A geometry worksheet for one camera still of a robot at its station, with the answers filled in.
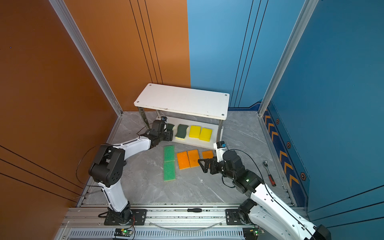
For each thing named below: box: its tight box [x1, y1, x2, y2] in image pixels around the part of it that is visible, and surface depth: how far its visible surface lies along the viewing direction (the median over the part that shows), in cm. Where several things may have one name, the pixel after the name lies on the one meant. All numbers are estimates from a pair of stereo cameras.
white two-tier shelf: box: [134, 83, 230, 150], surface depth 83 cm
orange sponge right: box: [202, 150, 214, 159], surface depth 98 cm
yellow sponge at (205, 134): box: [199, 128, 213, 142], surface depth 98 cm
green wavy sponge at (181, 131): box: [175, 124, 189, 140], surface depth 99 cm
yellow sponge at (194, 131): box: [188, 125, 202, 139], surface depth 99 cm
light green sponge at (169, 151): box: [163, 145, 175, 162], surface depth 98 cm
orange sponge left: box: [177, 151, 191, 170], surface depth 94 cm
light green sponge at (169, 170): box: [163, 160, 176, 182], surface depth 89 cm
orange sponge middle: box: [187, 149, 200, 168], surface depth 96 cm
